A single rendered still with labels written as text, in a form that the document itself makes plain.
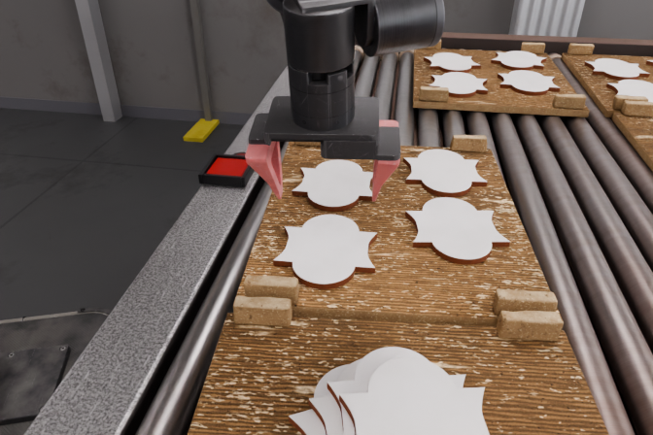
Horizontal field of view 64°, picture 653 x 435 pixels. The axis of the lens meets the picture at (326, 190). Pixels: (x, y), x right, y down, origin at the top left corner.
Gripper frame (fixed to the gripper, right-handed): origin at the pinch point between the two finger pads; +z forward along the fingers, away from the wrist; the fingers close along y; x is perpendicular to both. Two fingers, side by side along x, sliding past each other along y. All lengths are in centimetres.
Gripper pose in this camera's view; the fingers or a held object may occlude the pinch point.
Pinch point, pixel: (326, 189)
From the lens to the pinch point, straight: 53.3
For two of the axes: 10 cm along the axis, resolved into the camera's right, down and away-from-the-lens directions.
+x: 0.8, -6.5, 7.6
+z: 0.3, 7.6, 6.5
